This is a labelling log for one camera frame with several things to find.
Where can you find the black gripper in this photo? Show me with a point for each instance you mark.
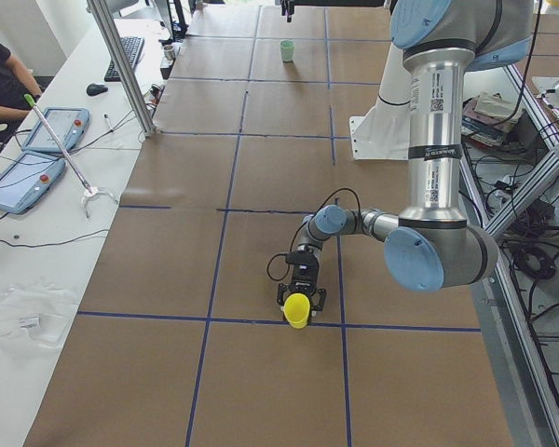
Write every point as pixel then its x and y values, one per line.
pixel 304 279

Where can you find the yellow cup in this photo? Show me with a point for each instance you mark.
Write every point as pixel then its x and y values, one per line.
pixel 296 310

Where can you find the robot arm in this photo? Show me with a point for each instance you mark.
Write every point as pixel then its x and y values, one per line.
pixel 429 245

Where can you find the green paper cup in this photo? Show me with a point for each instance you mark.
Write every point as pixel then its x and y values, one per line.
pixel 286 50

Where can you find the stack of books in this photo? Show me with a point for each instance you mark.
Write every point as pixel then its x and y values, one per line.
pixel 483 119

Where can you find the steel cup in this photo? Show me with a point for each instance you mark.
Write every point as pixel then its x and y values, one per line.
pixel 169 52

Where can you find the brown paper table cover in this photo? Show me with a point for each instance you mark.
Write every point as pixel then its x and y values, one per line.
pixel 178 340

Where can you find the reacher grabber tool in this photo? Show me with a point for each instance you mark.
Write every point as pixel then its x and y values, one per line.
pixel 90 192

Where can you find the white marker pen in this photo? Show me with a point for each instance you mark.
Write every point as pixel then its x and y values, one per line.
pixel 108 122

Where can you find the clear plastic bag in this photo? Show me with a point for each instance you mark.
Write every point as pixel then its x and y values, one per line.
pixel 36 317

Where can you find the upper teach pendant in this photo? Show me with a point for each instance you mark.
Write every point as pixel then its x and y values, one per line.
pixel 68 123

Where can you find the teach pendant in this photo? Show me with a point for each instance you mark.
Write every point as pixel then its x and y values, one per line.
pixel 27 179
pixel 68 123

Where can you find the black computer mouse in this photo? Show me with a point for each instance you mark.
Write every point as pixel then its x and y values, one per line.
pixel 95 89

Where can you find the black keyboard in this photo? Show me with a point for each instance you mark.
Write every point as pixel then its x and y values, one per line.
pixel 133 48

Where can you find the lower teach pendant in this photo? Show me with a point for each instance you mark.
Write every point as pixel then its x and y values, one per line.
pixel 27 179

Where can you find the person in black shirt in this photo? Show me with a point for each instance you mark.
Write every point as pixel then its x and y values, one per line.
pixel 15 82

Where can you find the aluminium frame post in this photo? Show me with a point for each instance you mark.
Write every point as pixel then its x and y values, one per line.
pixel 111 37

